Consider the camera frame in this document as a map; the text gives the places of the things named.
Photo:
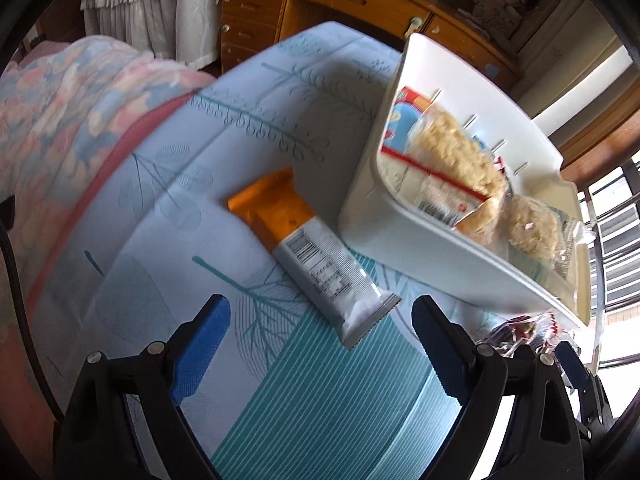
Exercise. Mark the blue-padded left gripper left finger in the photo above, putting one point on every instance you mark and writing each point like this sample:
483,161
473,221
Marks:
97,439

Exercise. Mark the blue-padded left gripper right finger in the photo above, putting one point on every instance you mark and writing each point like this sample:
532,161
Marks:
541,439

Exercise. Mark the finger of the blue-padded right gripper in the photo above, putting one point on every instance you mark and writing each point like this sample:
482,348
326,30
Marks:
593,401

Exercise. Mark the clear pack yellow crisp cake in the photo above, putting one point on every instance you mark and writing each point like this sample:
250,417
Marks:
542,233

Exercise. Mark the orange egg yolk snack packet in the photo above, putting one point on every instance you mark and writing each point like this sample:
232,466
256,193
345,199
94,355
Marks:
312,255

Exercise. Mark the clear pack puffed rice cake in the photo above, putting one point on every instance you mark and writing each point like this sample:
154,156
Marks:
438,142

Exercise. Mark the clear pack walnut cookie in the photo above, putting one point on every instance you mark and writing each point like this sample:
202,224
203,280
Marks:
541,332

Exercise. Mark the leaf-print blue tablecloth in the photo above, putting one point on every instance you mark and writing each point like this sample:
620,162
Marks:
282,398

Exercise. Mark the white plastic storage bin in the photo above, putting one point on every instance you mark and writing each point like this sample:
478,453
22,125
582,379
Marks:
472,261

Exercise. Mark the red-white Lipo biscuit packet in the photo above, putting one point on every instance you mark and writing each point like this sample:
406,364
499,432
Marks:
429,191

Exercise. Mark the floral pastel quilt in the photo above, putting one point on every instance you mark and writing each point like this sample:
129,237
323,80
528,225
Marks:
90,149

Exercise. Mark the blue-red wafer packet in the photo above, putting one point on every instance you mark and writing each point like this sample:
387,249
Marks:
407,109

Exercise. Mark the grey ruffled cloth cover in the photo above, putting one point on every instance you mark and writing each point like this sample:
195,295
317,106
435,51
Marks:
184,30

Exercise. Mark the brown wooden desk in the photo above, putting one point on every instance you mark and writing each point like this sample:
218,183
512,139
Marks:
251,26

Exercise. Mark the steel window guard rail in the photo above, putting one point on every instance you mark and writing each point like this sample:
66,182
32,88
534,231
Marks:
610,206

